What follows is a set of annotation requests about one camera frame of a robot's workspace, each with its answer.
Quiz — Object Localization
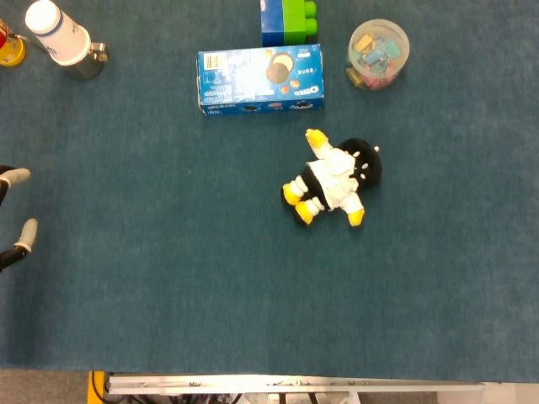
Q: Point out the white paper cup blue stripe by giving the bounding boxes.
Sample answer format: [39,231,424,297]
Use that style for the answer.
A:
[24,0,93,67]

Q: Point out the stainless steel mug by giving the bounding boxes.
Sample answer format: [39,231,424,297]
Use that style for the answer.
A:
[62,40,110,82]

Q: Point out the blue Oreo cookie box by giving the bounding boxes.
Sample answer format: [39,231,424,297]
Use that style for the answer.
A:
[195,44,326,117]

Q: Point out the green toy building block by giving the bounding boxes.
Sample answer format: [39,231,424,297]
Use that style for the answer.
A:
[282,0,320,46]

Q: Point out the blue felt table cloth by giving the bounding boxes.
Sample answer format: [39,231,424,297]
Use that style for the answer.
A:
[0,0,539,383]

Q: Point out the black white plush toy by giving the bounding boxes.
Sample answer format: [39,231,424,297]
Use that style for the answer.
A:
[280,128,384,228]

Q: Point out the blue block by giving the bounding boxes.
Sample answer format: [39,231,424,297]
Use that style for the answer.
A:
[259,0,288,48]

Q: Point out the yellow bottle with red label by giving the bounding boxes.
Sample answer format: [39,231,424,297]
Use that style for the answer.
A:
[0,17,27,68]

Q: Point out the yellow black frame bracket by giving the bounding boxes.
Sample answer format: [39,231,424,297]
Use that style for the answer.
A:
[87,370,106,404]

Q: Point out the black grey left robot hand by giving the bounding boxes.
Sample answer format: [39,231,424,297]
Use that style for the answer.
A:
[0,166,40,271]

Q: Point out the clear tub of binder clips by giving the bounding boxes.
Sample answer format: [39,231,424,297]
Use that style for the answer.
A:
[345,17,411,91]

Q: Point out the aluminium frame rail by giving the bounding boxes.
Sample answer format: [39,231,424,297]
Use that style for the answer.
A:
[104,373,485,396]

